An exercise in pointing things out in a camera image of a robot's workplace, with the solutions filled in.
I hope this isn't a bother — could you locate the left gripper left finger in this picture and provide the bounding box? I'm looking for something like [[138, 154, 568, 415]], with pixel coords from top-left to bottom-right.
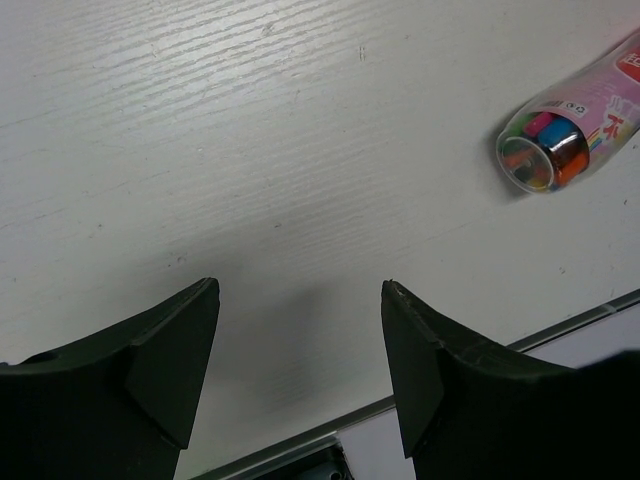
[[1, 278, 220, 479]]

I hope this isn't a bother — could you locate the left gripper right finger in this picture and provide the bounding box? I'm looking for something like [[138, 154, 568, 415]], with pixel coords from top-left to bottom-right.
[[381, 280, 639, 479]]

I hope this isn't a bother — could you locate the pink capped eraser bottle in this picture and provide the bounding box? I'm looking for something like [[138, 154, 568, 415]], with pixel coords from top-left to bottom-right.
[[495, 32, 639, 193]]

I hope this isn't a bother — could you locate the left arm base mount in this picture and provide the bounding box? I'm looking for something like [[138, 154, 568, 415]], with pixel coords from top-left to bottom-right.
[[243, 445, 353, 480]]

